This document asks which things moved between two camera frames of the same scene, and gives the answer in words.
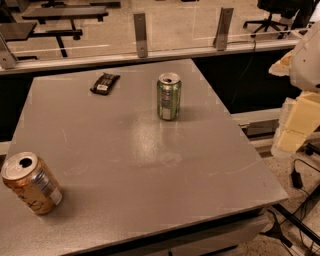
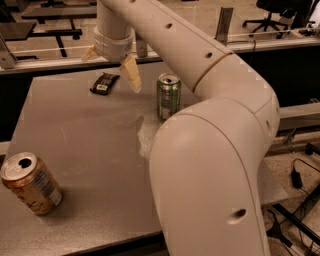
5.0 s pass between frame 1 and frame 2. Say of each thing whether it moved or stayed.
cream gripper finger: moved
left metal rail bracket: stayed
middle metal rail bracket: stayed
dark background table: stayed
